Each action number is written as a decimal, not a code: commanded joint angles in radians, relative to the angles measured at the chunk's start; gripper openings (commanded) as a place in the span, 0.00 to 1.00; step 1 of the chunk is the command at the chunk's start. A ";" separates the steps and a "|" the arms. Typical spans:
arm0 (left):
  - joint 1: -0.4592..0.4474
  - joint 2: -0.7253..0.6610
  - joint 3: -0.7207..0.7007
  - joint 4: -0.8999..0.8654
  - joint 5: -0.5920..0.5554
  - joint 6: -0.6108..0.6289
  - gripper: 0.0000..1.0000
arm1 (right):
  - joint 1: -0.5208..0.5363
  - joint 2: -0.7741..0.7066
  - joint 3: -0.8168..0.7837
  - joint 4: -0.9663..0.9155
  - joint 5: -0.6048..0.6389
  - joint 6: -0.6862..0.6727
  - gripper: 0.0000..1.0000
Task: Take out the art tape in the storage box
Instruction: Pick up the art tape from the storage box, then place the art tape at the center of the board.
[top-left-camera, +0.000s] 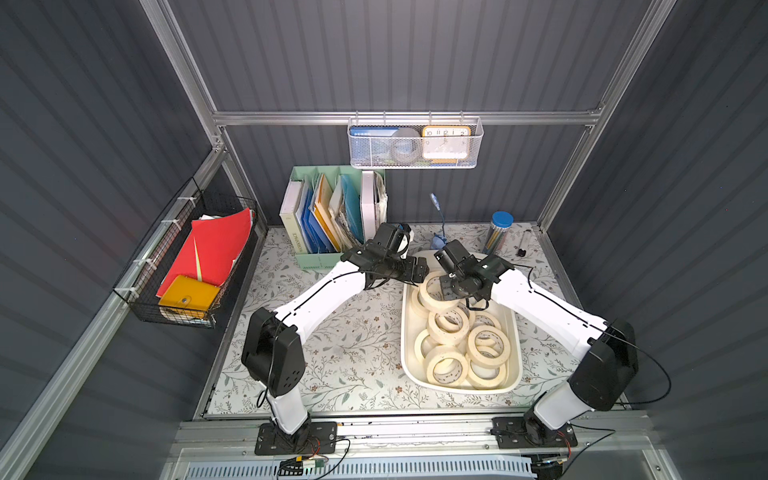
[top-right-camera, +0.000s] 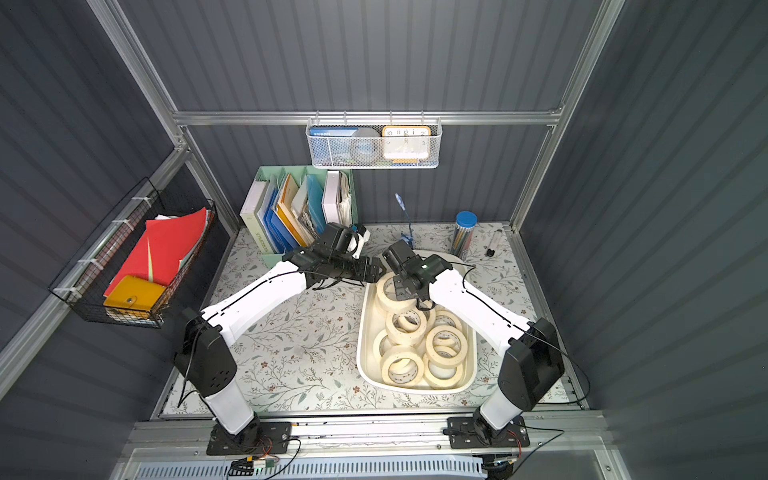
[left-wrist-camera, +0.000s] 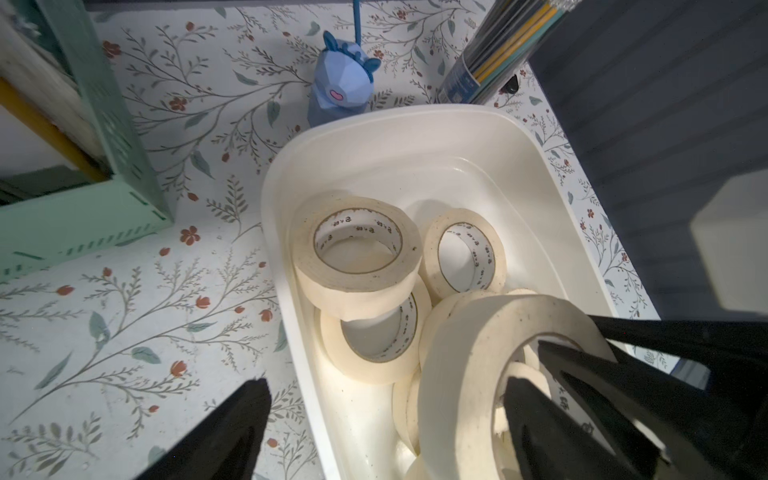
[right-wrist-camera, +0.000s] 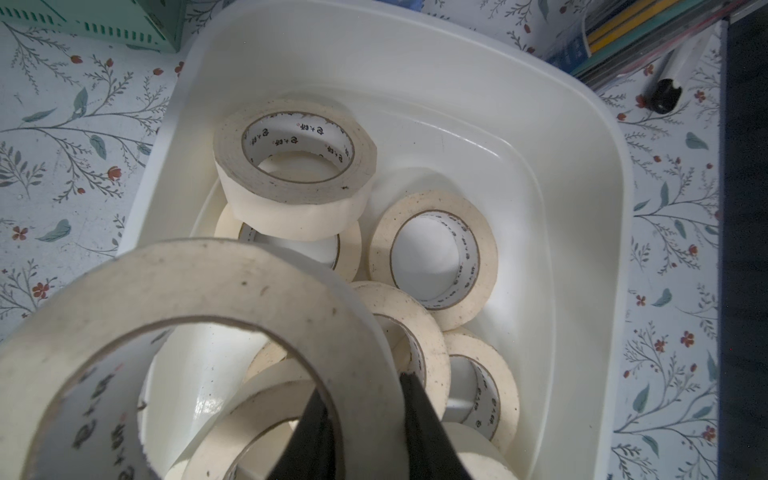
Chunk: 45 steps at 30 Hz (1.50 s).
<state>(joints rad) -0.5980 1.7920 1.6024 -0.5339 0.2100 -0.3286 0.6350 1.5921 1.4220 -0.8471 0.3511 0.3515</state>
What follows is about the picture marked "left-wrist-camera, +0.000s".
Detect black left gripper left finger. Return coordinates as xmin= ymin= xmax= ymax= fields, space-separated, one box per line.
xmin=138 ymin=378 xmax=272 ymax=479

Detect mint green file organizer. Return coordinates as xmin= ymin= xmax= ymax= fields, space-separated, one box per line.
xmin=1 ymin=1 xmax=173 ymax=279

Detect white plastic storage box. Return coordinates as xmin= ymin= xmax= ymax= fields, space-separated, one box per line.
xmin=261 ymin=105 xmax=617 ymax=479

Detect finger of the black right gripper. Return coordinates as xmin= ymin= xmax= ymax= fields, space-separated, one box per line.
xmin=539 ymin=341 xmax=767 ymax=479
xmin=591 ymin=315 xmax=767 ymax=396

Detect cream masking tape roll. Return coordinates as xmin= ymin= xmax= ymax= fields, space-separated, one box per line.
xmin=317 ymin=279 xmax=432 ymax=385
xmin=420 ymin=208 xmax=507 ymax=301
xmin=291 ymin=194 xmax=423 ymax=321
xmin=418 ymin=295 xmax=616 ymax=479

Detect small black clip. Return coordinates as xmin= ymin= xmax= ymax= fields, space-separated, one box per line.
xmin=499 ymin=75 xmax=520 ymax=95

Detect clear tube of coloured pencils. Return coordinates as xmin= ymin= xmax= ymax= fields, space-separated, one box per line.
xmin=436 ymin=0 xmax=580 ymax=104

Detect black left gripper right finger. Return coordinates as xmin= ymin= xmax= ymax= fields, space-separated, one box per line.
xmin=504 ymin=377 xmax=640 ymax=479

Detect floral patterned table mat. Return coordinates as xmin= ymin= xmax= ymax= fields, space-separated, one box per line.
xmin=0 ymin=0 xmax=679 ymax=480

